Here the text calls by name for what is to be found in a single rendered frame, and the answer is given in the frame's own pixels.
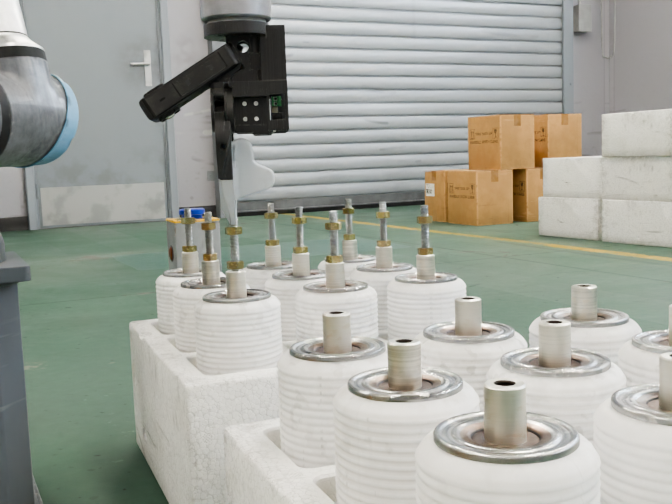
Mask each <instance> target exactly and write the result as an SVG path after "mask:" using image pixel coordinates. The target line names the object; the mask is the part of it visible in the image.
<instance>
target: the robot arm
mask: <svg viewBox="0 0 672 504"><path fill-rule="evenodd" d="M200 6H201V20H202V21H203V22H204V23H205V25H204V39H206V40H210V41H218V42H226V44H224V45H222V46H221V47H219V48H218V49H216V50H215V51H213V52H212V53H210V54H209V55H207V56H206V57H204V58H203V59H201V60H200V61H198V62H197V63H195V64H194V65H192V66H191V67H189V68H188V69H186V70H185V71H183V72H182V73H180V74H179V75H177V76H176V77H174V78H173V79H171V80H170V81H168V82H167V83H165V84H162V83H161V84H159V85H157V86H156V87H154V88H152V89H151V90H150V91H148V92H147V93H145V94H144V95H143V97H144V98H142V99H141V100H140V101H139V105H140V107H141V109H142V110H143V112H144V113H145V115H146V116H147V118H148V119H149V120H151V121H153V122H156V123H157V122H164V121H166V120H168V119H171V118H172V117H174V115H175V114H177V113H178V112H179V111H181V109H180V108H181V107H182V106H184V105H185V104H187V103H188V102H190V101H191V100H193V99H195V98H196V97H198V96H199V95H201V94H202V93H204V92H205V91H207V90H208V89H210V88H211V89H210V102H211V121H212V130H213V133H215V139H216V155H217V168H218V179H219V191H220V201H221V210H222V211H223V213H224V215H225V216H226V218H227V219H228V221H229V223H230V224H231V225H237V224H236V215H237V199H239V198H243V197H246V196H249V195H252V194H256V193H259V192H262V191H265V190H268V189H270V188H271V187H272V186H273V185H274V182H275V176H274V172H273V171H272V170H271V169H270V168H268V167H265V166H263V165H261V164H259V163H257V162H256V161H255V159H254V150H253V146H252V144H251V143H250V142H249V141H248V140H246V139H244V138H238V139H235V140H234V133H237V134H253V135H254V136H272V134H279V133H286V132H288V130H289V112H288V87H287V71H286V47H285V25H269V23H268V22H269V21H270V20H271V19H272V13H271V0H200ZM241 44H246V45H247V46H248V47H249V48H248V50H247V51H246V52H244V53H242V51H243V48H244V47H243V46H241ZM269 99H270V102H269ZM270 109H271V120H270ZM78 120H79V111H78V104H77V100H76V97H75V95H74V93H73V91H72V89H71V88H70V86H69V85H68V84H67V83H64V82H63V81H62V79H60V78H59V77H58V76H56V75H53V74H51V73H50V70H49V65H48V62H47V58H46V54H45V51H44V49H43V47H41V46H39V45H38V44H36V43H35V42H33V41H31V40H30V39H29V38H28V35H27V31H26V27H25V23H24V19H23V15H22V12H21V8H20V4H19V0H0V167H15V168H28V167H32V166H34V165H42V164H47V163H50V162H52V161H54V160H56V159H57V158H59V157H60V156H61V155H62V154H63V153H64V152H65V151H66V150H67V149H68V147H69V146H70V143H71V140H72V139H73V138H74V137H75V134H76V131H77V127H78ZM235 150H236V164H235Z"/></svg>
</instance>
